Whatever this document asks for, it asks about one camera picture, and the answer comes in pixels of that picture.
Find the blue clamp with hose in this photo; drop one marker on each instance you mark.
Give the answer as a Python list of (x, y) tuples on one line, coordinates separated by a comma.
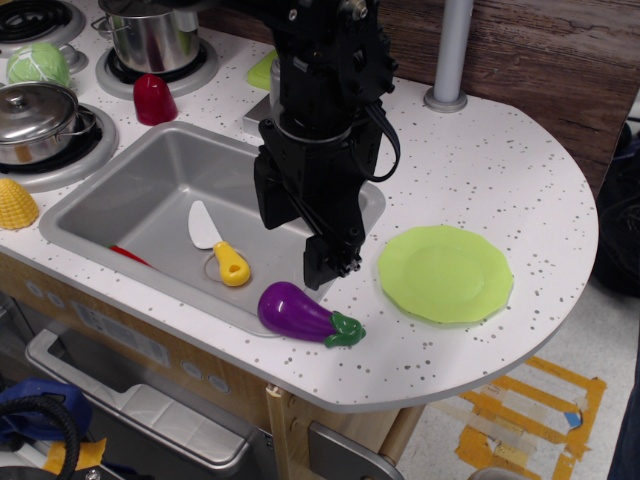
[(40, 409)]

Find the red toy pepper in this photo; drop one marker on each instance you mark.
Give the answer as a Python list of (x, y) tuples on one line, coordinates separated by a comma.
[(128, 254)]

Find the green toy cabbage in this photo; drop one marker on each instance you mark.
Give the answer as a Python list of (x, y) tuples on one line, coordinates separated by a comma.
[(39, 62)]

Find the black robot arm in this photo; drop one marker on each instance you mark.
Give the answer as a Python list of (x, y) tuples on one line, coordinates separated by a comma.
[(335, 65)]

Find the white yellow toy knife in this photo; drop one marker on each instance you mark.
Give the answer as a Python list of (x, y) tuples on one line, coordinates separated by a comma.
[(234, 270)]

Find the purple toy eggplant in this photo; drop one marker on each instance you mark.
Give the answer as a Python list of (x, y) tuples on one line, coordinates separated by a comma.
[(285, 309)]

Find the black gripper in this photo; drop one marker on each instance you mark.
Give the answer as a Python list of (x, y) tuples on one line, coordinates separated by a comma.
[(319, 182)]

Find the red toy cup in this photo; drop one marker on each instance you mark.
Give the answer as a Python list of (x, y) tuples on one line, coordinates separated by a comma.
[(153, 101)]

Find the green plastic plate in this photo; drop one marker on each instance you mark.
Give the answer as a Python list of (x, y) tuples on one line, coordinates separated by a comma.
[(445, 274)]

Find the open steel pot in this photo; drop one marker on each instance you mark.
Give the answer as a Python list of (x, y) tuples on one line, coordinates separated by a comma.
[(150, 38)]

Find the green plastic board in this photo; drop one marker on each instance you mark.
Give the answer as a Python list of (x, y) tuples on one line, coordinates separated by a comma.
[(259, 76)]

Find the grey metal pole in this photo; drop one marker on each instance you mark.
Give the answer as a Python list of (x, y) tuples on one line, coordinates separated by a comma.
[(446, 95)]

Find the grey toy sink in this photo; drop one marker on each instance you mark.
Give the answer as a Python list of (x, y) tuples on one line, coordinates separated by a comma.
[(177, 211)]

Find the grey oven door handle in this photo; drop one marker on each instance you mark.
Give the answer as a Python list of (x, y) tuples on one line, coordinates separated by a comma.
[(151, 424)]

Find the yellow toy corn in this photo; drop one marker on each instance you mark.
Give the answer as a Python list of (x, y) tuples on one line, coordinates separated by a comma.
[(18, 208)]

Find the steel pot with lid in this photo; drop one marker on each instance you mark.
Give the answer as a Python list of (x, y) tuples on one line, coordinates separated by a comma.
[(38, 121)]

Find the black coil burner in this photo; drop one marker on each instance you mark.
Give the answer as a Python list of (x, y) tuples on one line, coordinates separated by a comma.
[(23, 21)]

